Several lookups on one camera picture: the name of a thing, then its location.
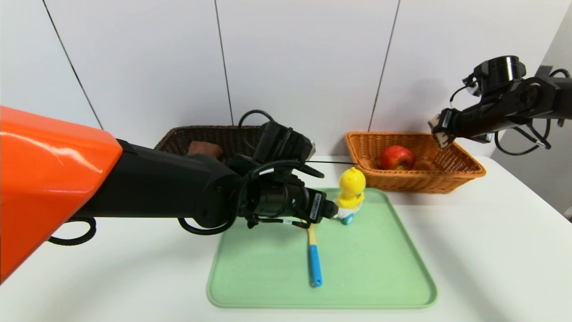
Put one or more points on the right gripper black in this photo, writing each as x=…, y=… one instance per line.
x=446, y=121

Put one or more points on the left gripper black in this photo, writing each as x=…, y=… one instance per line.
x=316, y=206

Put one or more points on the yellow duck toy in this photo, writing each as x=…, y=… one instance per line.
x=352, y=183

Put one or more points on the red apple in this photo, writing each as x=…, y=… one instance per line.
x=397, y=158

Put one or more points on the brown cloth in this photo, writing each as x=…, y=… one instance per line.
x=205, y=148

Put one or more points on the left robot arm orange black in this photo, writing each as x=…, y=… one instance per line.
x=53, y=179

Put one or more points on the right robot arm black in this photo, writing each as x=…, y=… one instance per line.
x=536, y=96

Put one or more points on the orange wicker basket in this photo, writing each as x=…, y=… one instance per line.
x=411, y=181

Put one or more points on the dark brown wicker basket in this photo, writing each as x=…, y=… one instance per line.
x=223, y=136

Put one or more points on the thin black zip tie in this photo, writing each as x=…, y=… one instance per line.
x=335, y=162

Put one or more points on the light green plastic tray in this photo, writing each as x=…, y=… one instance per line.
x=371, y=277

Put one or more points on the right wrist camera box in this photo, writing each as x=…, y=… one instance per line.
x=471, y=89

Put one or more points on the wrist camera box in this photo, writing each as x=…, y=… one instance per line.
x=471, y=89
x=281, y=141

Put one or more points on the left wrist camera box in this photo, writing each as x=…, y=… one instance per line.
x=281, y=141

